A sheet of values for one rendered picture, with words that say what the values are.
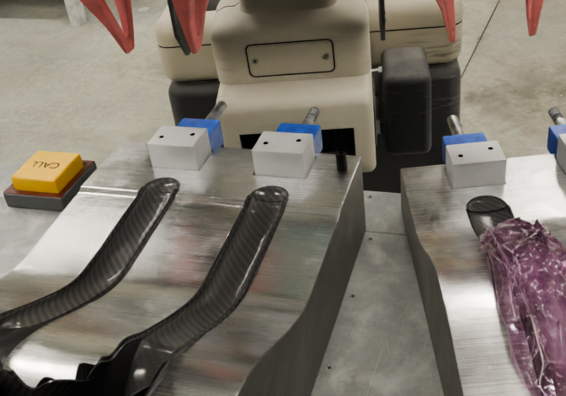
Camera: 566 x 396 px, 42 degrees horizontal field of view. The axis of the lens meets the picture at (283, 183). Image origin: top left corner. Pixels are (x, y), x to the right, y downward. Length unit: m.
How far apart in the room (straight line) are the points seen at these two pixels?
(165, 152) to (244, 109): 0.33
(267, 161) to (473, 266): 0.22
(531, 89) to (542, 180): 2.04
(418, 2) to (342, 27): 0.30
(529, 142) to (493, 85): 0.41
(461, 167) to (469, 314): 0.21
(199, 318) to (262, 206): 0.15
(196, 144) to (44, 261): 0.18
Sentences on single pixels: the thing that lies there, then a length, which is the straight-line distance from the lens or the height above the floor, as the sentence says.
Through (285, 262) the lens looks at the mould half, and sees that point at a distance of 0.60.
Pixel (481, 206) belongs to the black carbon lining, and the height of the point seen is 0.85.
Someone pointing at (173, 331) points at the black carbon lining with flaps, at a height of 0.91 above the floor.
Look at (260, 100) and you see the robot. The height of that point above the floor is 0.80.
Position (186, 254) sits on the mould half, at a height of 0.88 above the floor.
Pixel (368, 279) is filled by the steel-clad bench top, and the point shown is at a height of 0.80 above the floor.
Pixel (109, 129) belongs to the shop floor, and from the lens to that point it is 2.80.
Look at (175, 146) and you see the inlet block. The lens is 0.72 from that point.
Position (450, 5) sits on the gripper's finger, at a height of 1.03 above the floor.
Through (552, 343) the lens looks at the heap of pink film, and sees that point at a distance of 0.51.
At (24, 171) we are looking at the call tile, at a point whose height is 0.84.
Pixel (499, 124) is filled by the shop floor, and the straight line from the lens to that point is 2.55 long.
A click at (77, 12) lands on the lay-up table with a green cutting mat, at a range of 3.85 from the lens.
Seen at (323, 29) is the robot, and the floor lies 0.88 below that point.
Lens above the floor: 1.27
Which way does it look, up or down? 34 degrees down
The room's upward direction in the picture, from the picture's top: 8 degrees counter-clockwise
